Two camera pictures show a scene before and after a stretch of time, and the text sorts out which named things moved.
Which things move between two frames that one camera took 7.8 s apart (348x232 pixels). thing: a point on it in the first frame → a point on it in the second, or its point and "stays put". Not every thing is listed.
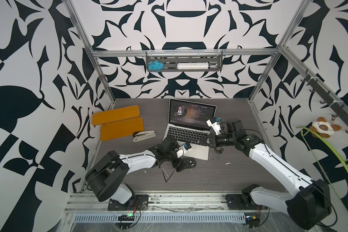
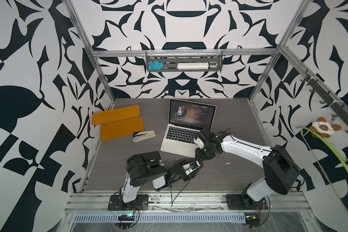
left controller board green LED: (130, 217) stays put
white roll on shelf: (193, 65) stays put
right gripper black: (210, 143) → (198, 158)
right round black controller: (252, 222) stays put
